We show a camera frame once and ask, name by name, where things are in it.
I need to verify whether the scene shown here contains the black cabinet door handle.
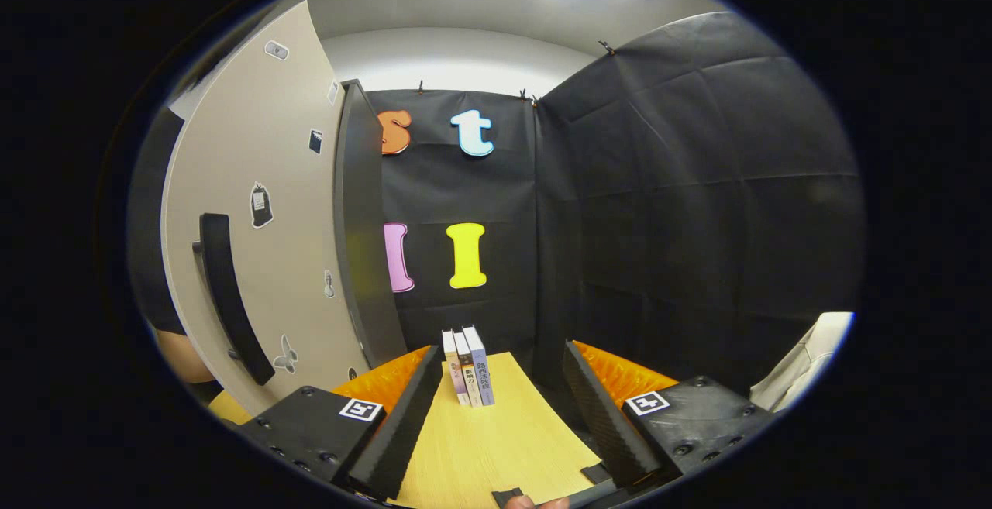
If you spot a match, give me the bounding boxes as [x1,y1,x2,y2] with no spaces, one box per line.
[192,213,276,386]

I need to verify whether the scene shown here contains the white cloth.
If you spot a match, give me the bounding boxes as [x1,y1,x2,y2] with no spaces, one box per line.
[748,311,853,413]

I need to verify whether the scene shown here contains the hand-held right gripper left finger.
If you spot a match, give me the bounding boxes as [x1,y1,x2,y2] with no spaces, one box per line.
[232,345,444,502]

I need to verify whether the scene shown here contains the blue-grey spine book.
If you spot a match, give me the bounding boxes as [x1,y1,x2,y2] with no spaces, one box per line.
[463,325,496,406]

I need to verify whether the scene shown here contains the beige cabinet door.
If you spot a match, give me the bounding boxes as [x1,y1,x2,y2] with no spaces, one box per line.
[160,0,373,417]

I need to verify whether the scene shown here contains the pink cover book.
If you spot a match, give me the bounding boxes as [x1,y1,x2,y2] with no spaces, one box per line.
[442,329,470,407]

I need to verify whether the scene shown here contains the black backdrop cloth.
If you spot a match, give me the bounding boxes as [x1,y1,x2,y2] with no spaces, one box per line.
[126,12,866,409]

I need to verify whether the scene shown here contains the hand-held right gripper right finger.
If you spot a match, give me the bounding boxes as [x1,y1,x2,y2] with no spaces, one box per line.
[562,340,776,490]

